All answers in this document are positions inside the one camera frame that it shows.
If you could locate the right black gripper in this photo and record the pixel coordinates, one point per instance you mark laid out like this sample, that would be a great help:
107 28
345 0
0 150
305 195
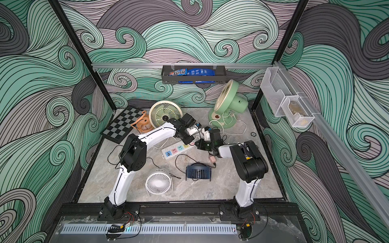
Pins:
203 144

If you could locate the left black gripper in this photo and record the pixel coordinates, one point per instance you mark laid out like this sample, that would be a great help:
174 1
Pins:
191 140

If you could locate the pink usb charger plug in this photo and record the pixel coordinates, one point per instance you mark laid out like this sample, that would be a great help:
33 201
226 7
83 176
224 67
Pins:
212 159

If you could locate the white power strip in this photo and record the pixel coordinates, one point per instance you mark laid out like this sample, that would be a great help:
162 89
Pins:
175 149

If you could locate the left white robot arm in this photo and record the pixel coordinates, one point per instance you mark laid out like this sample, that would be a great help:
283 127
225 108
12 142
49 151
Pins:
134 153

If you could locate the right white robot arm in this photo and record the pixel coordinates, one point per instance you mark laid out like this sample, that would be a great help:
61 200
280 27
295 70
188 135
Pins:
248 160

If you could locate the cream round desk fan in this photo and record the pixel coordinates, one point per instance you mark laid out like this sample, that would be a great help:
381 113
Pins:
162 111

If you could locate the dark blue small fan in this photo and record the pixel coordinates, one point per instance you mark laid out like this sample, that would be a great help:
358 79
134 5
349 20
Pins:
198 172

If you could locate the orange small fan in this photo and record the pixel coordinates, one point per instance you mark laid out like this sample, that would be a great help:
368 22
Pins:
143 124

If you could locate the green standing desk fan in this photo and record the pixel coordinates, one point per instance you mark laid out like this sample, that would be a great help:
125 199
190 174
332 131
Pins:
227 104

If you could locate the white small cage fan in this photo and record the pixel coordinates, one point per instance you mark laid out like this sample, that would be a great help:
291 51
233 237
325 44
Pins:
158 182

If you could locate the blue candy bag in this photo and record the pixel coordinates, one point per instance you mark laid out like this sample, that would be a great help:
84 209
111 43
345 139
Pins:
192 72

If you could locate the black white chessboard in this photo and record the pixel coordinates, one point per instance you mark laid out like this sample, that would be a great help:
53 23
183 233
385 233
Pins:
122 125

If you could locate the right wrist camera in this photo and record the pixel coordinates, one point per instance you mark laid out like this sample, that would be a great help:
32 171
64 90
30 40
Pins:
206 133

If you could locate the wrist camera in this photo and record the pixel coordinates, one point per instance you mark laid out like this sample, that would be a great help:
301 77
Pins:
206 133
194 129

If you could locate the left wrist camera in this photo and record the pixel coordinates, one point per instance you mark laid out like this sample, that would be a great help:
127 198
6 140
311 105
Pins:
194 129

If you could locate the black wall shelf basket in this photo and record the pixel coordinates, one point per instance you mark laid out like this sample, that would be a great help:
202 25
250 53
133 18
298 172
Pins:
219 78

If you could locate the clear plastic wall bin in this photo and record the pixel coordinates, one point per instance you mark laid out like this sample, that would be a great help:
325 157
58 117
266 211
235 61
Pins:
276 87

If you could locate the small clear wall bin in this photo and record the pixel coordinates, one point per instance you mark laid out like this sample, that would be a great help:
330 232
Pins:
297 115

